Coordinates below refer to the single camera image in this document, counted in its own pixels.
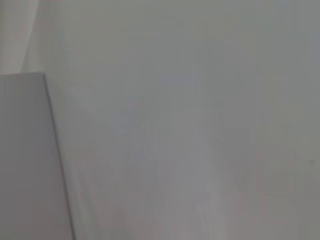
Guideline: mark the white flat panel board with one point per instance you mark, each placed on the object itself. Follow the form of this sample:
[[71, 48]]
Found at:
[[27, 155]]

